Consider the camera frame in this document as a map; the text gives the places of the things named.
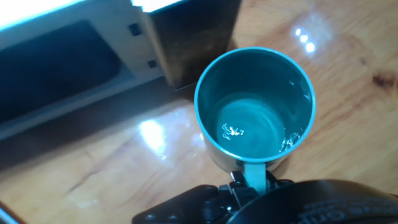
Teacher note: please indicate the green ceramic mug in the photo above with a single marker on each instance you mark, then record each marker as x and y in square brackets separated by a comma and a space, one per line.
[255, 124]

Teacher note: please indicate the silver microwave oven body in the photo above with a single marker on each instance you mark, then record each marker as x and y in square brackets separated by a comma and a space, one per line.
[77, 59]

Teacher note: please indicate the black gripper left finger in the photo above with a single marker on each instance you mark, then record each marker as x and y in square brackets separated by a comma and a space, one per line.
[192, 205]

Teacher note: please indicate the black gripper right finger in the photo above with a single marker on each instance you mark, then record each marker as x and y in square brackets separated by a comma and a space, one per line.
[275, 183]

